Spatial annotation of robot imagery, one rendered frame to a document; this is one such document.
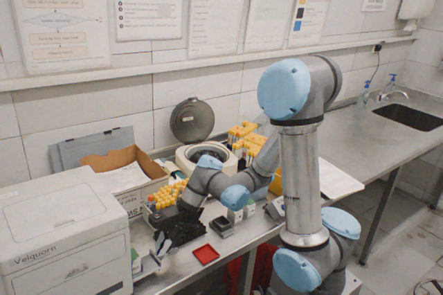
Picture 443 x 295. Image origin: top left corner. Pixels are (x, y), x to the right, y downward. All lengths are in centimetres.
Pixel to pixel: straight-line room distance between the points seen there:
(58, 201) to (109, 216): 15
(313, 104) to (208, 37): 99
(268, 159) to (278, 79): 34
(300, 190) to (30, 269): 61
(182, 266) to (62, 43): 85
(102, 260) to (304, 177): 55
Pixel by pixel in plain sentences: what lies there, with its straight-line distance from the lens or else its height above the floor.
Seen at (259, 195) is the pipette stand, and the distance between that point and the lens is 144.
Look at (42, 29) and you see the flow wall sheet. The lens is 134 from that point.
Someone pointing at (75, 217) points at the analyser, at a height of 117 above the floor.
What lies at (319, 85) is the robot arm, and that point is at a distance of 73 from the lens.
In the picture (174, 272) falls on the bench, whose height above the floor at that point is 88.
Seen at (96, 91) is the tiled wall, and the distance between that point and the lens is 146.
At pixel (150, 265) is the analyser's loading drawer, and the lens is 114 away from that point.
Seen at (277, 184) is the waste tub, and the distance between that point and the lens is 149.
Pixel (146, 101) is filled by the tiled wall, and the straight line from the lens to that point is 156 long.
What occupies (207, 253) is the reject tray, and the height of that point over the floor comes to 88.
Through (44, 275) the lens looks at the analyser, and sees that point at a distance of 93.
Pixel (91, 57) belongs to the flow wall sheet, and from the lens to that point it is 141.
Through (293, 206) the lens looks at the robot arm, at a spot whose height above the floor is 128.
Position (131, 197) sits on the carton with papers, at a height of 98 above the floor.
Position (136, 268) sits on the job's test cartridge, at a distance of 109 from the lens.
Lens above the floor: 175
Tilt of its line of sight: 28 degrees down
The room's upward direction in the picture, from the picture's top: 5 degrees clockwise
